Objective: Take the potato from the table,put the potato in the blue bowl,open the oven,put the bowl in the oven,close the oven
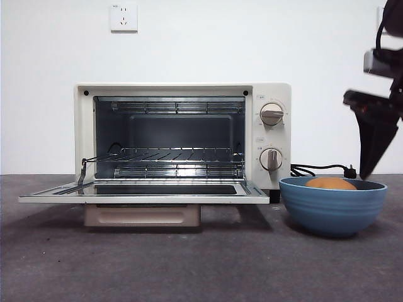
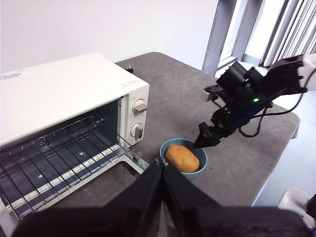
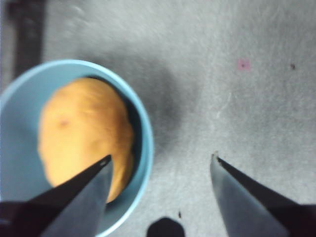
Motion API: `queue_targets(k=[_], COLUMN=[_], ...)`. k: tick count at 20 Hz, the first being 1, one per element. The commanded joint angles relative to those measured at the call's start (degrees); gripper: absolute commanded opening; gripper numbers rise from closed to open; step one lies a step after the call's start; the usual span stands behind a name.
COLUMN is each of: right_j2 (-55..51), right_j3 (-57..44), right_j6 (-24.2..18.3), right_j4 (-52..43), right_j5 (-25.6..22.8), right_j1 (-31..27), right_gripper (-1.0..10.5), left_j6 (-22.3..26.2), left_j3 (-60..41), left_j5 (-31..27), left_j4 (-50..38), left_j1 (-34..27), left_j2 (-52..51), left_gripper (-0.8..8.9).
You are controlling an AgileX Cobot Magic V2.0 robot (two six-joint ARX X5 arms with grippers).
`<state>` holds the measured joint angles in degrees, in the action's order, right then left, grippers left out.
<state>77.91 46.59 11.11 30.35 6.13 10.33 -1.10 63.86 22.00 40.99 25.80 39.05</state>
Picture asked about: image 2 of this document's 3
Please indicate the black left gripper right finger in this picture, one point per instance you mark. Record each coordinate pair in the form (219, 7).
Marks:
(209, 222)

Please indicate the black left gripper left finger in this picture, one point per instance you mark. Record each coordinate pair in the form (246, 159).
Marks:
(111, 222)

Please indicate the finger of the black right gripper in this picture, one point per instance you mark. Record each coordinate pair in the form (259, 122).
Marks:
(203, 128)
(208, 140)

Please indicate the blue bowl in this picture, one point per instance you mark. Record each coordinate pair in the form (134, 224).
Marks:
(203, 163)

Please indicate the brown potato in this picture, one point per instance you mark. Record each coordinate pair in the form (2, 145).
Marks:
(182, 158)

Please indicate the beige oven knob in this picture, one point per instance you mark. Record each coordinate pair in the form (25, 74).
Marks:
(139, 107)
(137, 130)

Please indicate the cream Toshiba toaster oven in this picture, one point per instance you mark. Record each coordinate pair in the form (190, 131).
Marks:
(61, 86)

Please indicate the pale beige floor object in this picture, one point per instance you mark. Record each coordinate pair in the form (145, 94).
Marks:
(293, 200)

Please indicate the white vertical window blinds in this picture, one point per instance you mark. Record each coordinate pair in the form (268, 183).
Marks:
(291, 24)

